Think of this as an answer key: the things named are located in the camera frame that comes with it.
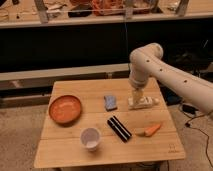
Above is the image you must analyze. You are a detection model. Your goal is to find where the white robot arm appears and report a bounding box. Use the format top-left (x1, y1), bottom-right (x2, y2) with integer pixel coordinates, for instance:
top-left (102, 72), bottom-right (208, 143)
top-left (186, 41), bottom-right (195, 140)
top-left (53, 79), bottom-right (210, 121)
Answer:
top-left (129, 43), bottom-right (213, 115)

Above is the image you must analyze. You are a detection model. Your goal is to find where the orange carrot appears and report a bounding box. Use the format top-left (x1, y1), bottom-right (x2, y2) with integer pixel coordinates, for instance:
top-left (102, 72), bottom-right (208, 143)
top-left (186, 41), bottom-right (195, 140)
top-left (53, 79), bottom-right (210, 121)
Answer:
top-left (137, 123), bottom-right (162, 137)

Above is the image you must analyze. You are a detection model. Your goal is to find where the black striped case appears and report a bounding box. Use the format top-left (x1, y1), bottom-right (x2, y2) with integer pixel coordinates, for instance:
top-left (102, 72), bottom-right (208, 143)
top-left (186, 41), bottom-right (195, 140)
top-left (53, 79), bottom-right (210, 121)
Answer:
top-left (107, 116), bottom-right (132, 143)

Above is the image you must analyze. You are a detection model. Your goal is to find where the black power adapter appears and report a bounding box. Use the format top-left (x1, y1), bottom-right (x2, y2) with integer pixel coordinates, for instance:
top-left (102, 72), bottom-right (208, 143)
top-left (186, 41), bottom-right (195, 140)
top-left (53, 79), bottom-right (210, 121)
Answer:
top-left (182, 104), bottom-right (196, 114)

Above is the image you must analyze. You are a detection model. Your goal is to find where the wooden table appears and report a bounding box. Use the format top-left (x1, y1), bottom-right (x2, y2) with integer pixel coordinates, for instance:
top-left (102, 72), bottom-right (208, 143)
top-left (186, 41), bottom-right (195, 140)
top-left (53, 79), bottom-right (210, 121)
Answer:
top-left (34, 78), bottom-right (185, 168)

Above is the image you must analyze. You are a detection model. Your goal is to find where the white paper cup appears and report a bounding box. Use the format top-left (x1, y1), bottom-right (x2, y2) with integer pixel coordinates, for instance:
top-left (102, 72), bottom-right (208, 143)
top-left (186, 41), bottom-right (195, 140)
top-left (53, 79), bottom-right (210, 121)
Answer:
top-left (80, 128), bottom-right (101, 151)

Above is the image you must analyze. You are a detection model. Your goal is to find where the orange bowl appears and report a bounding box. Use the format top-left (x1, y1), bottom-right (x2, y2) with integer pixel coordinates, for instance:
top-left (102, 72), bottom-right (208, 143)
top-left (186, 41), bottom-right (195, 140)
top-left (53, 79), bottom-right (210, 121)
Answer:
top-left (48, 95), bottom-right (82, 124)

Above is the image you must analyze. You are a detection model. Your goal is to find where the orange object on shelf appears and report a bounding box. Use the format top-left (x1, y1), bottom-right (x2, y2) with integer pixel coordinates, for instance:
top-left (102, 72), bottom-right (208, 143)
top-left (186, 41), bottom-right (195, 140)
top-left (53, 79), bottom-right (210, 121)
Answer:
top-left (92, 0), bottom-right (123, 16)

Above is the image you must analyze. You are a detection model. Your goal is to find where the long wooden beam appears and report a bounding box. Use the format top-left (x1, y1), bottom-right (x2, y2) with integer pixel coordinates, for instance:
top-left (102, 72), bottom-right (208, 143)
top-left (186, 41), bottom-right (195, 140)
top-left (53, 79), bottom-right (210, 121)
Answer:
top-left (0, 63), bottom-right (129, 90)

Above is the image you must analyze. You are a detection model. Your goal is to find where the black cable on floor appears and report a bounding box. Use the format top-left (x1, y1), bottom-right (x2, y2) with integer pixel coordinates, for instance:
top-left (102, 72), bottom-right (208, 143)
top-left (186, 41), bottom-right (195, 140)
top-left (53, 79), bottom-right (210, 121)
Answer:
top-left (179, 108), bottom-right (213, 158)

